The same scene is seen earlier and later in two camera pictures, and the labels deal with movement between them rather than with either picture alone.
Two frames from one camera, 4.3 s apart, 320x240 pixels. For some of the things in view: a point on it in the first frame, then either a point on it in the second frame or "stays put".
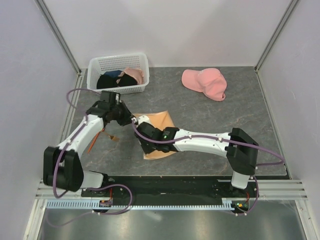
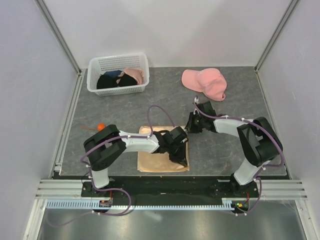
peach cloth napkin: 160,120 to 159,162
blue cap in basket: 114,74 stays put
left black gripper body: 120,114 to 176,153
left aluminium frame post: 52,23 stays put
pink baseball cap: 209,81 stays put
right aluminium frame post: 278,30 stays put
